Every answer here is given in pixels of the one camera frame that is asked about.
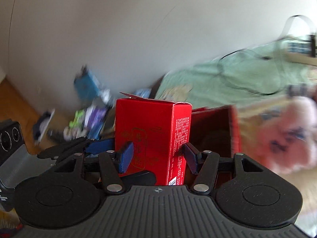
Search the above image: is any black charging cable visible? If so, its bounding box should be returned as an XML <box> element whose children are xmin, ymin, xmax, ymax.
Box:
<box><xmin>216</xmin><ymin>48</ymin><xmax>283</xmax><ymax>96</ymax></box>

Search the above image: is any pink plush toy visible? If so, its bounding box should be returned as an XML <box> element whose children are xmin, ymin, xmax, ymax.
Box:
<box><xmin>255</xmin><ymin>96</ymin><xmax>316</xmax><ymax>174</ymax></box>

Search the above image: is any green bed sheet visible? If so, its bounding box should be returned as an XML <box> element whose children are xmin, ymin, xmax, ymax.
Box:
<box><xmin>155</xmin><ymin>40</ymin><xmax>316</xmax><ymax>108</ymax></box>

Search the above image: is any purple tissue pack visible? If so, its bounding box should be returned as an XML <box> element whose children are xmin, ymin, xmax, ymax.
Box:
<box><xmin>84</xmin><ymin>105</ymin><xmax>108</xmax><ymax>140</ymax></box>

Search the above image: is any large red cardboard box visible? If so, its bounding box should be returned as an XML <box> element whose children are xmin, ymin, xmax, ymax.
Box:
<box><xmin>189</xmin><ymin>105</ymin><xmax>242</xmax><ymax>157</ymax></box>

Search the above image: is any small red gift box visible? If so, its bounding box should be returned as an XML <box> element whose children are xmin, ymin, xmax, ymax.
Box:
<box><xmin>115</xmin><ymin>97</ymin><xmax>192</xmax><ymax>185</ymax></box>

